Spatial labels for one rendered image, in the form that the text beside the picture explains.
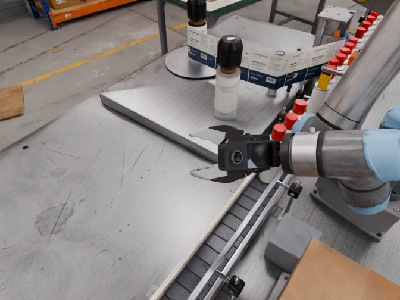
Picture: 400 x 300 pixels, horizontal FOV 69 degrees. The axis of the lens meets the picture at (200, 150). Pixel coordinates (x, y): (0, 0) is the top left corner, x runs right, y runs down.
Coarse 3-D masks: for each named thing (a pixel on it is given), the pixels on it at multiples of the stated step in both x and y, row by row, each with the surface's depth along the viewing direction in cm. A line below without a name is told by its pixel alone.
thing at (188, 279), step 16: (256, 176) 90; (256, 192) 85; (272, 192) 85; (240, 208) 81; (224, 224) 78; (208, 240) 75; (224, 240) 75; (240, 240) 75; (208, 256) 72; (192, 272) 69; (176, 288) 66; (192, 288) 66; (208, 288) 66
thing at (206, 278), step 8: (280, 168) 81; (280, 176) 80; (272, 184) 77; (264, 192) 75; (264, 200) 75; (256, 208) 72; (248, 216) 70; (240, 224) 69; (240, 232) 67; (232, 240) 66; (224, 248) 65; (224, 256) 63; (216, 264) 62; (208, 272) 61; (208, 280) 60; (200, 288) 59; (192, 296) 57
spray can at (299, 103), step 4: (296, 100) 83; (300, 100) 83; (304, 100) 83; (296, 104) 82; (300, 104) 81; (304, 104) 81; (296, 108) 83; (300, 108) 82; (304, 108) 82; (292, 112) 85; (296, 112) 83; (300, 112) 83; (304, 112) 85; (300, 116) 84
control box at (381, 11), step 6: (354, 0) 81; (360, 0) 79; (366, 0) 77; (372, 0) 75; (378, 0) 74; (384, 0) 72; (390, 0) 71; (366, 6) 78; (372, 6) 76; (378, 6) 74; (384, 6) 73; (390, 6) 71; (378, 12) 75; (384, 12) 73
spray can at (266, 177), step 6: (276, 126) 75; (282, 126) 75; (276, 132) 74; (282, 132) 74; (270, 138) 77; (276, 138) 75; (270, 168) 82; (276, 168) 83; (264, 174) 85; (270, 174) 84; (264, 180) 87; (270, 180) 86
